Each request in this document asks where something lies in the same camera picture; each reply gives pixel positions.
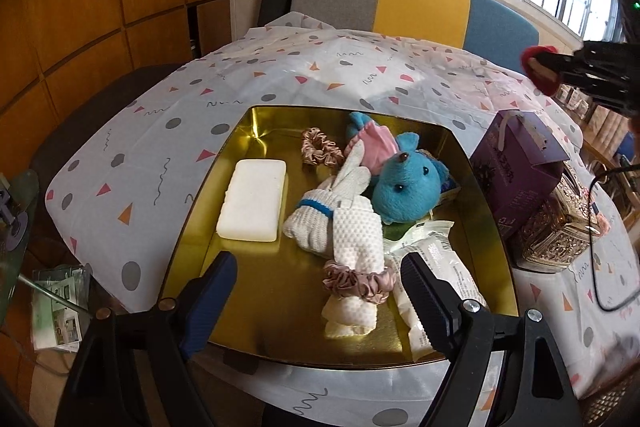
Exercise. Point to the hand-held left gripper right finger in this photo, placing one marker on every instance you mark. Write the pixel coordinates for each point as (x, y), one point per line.
(425, 297)

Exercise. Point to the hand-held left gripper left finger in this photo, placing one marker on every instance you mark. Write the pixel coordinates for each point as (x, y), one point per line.
(210, 302)

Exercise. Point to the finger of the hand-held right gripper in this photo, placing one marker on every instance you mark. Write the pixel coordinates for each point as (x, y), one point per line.
(560, 76)
(562, 58)

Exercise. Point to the red plush doll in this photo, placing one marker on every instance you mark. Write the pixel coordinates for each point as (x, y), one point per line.
(547, 84)

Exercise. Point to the large clear plastic packet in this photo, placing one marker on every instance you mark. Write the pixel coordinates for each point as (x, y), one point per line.
(440, 277)

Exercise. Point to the gold metal tray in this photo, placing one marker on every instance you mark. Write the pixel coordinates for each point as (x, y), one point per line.
(260, 297)

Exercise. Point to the small clear plastic packet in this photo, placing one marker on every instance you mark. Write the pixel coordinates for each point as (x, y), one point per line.
(425, 229)

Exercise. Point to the brown satin scrunchie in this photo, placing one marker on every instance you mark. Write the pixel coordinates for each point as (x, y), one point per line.
(355, 282)

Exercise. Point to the white sponge block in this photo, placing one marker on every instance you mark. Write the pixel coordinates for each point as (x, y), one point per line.
(252, 199)

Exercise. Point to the blue plush mouse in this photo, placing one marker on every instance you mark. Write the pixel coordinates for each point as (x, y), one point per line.
(405, 182)

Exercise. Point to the white knit glove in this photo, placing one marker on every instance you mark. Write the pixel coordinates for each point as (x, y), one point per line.
(320, 217)

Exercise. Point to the pink satin scrunchie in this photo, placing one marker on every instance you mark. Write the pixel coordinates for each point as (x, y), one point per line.
(317, 149)

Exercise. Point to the purple cardboard box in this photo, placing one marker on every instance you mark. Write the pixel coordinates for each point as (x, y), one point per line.
(520, 172)

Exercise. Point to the ornate metallic tissue box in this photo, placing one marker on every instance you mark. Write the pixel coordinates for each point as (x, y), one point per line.
(555, 232)

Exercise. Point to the stack of leaflets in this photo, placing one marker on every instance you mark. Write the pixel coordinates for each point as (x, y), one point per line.
(57, 312)

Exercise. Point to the grey yellow blue headboard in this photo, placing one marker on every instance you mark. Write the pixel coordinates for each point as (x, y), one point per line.
(415, 2)

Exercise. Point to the glass side table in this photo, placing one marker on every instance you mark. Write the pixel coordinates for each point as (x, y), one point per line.
(15, 227)

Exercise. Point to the wicker basket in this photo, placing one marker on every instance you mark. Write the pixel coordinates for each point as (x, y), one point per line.
(615, 402)

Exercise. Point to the wooden wardrobe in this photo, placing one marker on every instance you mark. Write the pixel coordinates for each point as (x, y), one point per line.
(100, 7)

